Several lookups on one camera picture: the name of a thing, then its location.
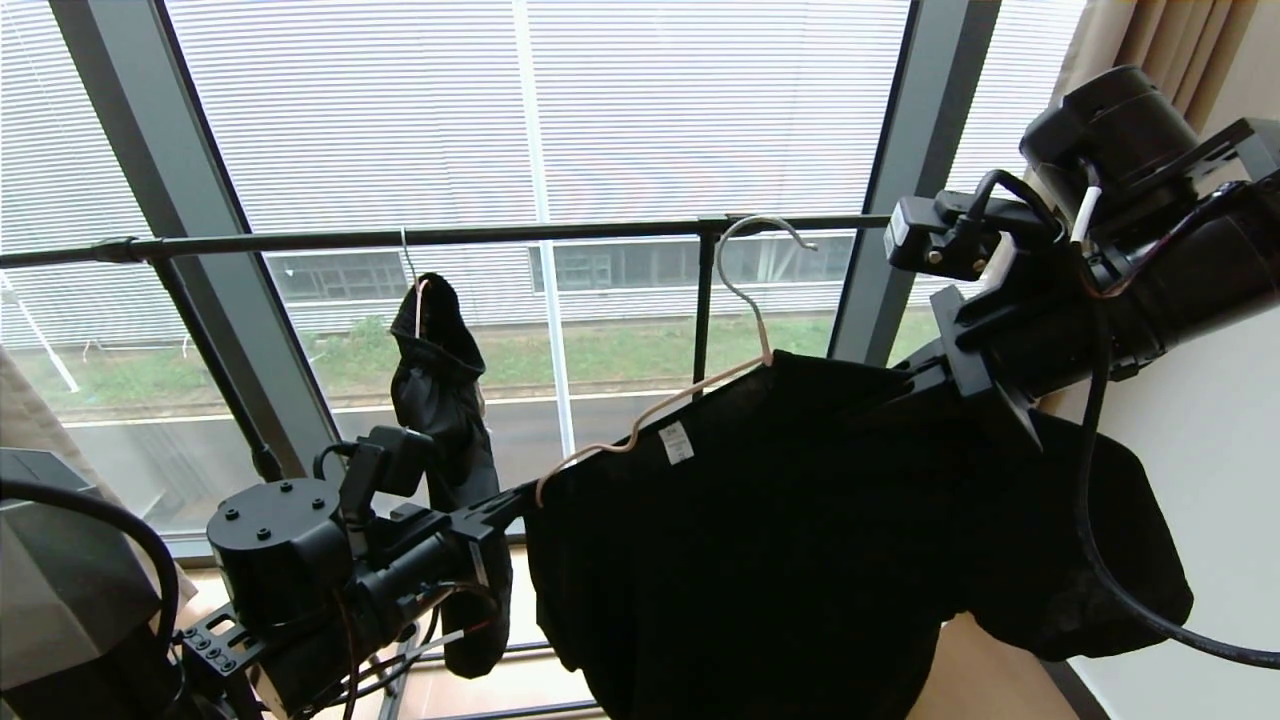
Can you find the pink clothes hanger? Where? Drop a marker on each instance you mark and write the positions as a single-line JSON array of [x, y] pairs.
[[700, 385], [417, 310]]

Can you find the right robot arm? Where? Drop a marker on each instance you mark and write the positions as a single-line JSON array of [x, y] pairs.
[[1120, 130]]

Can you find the black garment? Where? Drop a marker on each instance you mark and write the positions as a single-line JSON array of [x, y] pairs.
[[440, 400]]

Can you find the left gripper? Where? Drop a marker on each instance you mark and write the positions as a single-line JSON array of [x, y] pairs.
[[430, 575]]

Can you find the beige curtain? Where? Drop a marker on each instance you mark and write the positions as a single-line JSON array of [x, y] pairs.
[[1150, 30], [25, 410]]

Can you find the black clothes rack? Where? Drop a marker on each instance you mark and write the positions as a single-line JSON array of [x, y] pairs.
[[300, 238]]

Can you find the black short-sleeved shirt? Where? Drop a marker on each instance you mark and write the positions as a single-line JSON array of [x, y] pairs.
[[800, 550]]

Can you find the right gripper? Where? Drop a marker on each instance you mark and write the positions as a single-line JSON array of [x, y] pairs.
[[1060, 340]]

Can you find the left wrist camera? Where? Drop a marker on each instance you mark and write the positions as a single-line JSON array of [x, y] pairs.
[[395, 460]]

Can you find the window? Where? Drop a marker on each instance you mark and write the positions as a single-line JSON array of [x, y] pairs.
[[650, 100]]

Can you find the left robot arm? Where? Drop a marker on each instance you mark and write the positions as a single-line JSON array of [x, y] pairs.
[[270, 550]]

